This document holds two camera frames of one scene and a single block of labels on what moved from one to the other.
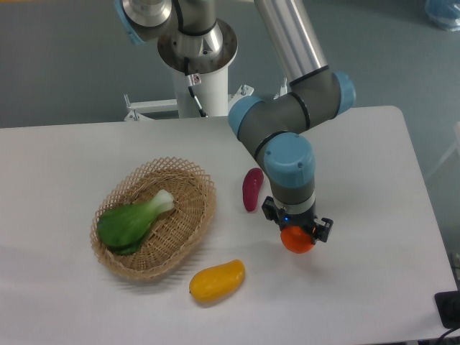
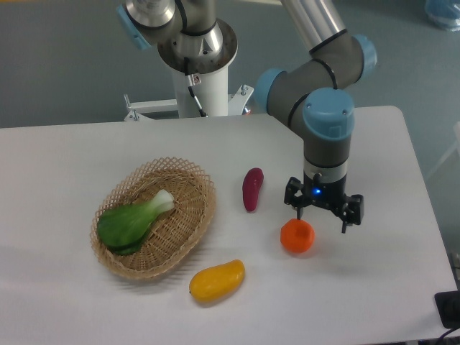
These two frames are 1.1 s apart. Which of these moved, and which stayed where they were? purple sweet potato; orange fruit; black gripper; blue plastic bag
Moved: black gripper
Stayed: orange fruit; purple sweet potato; blue plastic bag
